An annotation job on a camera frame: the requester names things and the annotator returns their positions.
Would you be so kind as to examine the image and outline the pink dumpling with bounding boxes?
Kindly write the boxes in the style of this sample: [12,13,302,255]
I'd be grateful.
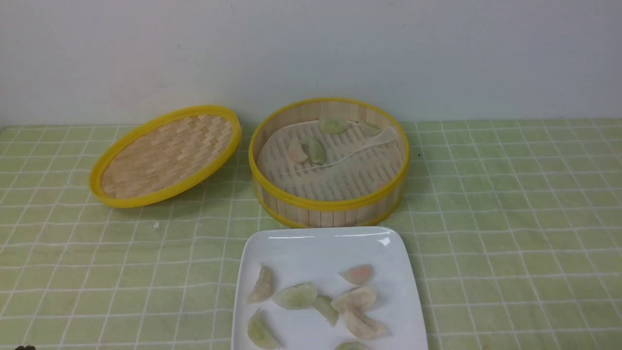
[287,139,308,164]

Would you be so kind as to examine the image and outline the pink dumpling plate top right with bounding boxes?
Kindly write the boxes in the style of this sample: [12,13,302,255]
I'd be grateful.
[339,264,375,285]

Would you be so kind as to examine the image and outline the white square plate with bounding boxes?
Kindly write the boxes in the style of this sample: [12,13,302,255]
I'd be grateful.
[231,227,429,350]

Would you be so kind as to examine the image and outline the green dumpling plate centre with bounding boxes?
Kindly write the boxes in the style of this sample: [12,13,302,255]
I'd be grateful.
[272,283,318,310]

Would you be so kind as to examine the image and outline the pale dumpling plate left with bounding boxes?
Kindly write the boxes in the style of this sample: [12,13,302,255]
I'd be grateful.
[246,264,274,304]

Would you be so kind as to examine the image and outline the pale dumpling plate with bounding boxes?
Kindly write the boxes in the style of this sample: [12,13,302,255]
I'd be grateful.
[330,285,378,313]
[246,264,274,304]
[344,306,389,340]

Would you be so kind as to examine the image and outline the small green dumpling plate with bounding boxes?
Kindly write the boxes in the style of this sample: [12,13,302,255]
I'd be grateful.
[313,295,339,327]

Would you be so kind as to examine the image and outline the pale dumpling plate lower right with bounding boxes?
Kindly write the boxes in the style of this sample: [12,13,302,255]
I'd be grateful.
[344,306,389,340]

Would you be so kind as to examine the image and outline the green dumpling plate lower left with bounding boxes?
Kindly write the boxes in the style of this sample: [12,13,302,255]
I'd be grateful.
[247,309,280,350]

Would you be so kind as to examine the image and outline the green dumpling plate bottom edge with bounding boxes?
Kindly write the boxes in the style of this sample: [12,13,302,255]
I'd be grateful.
[334,341,369,350]

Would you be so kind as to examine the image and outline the green dumpling in steamer centre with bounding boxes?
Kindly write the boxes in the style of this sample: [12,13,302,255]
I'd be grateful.
[301,138,325,164]

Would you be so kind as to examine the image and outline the green dumpling in steamer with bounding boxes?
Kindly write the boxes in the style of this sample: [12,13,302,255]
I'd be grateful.
[301,138,325,164]
[318,117,349,135]

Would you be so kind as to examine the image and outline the bamboo steamer basket yellow rim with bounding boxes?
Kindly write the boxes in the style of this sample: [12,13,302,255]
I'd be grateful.
[248,98,410,228]

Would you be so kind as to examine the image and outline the white steamer liner cloth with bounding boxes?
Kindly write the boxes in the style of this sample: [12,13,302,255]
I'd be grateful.
[256,121,404,201]

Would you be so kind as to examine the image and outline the green dumpling in steamer back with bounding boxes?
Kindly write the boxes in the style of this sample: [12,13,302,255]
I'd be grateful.
[318,117,349,135]

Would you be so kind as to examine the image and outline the woven bamboo steamer lid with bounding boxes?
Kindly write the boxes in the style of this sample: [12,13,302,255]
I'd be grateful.
[89,105,242,208]

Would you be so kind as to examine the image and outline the green checked tablecloth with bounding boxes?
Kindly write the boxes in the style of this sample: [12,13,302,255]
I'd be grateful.
[0,119,622,350]

